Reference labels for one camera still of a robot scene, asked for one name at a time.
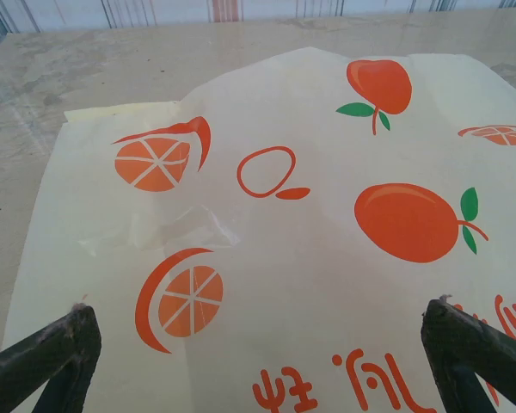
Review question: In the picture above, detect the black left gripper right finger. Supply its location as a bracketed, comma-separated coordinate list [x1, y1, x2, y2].
[421, 295, 516, 413]

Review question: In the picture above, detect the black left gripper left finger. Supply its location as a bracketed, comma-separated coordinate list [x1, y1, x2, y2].
[0, 303, 102, 413]

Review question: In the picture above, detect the cream plastic bag orange print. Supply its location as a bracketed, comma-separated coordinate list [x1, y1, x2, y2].
[2, 46, 516, 413]

